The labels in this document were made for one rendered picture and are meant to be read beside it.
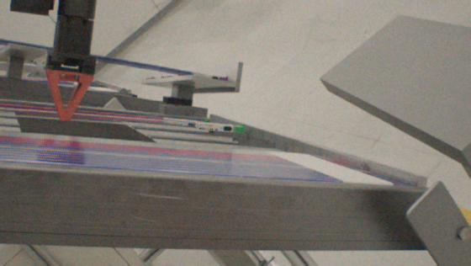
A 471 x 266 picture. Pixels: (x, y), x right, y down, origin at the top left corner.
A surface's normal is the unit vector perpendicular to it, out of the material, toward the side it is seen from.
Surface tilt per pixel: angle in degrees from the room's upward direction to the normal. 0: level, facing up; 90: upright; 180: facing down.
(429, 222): 90
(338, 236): 90
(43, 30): 90
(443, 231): 90
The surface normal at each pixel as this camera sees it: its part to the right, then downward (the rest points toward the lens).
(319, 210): 0.36, 0.13
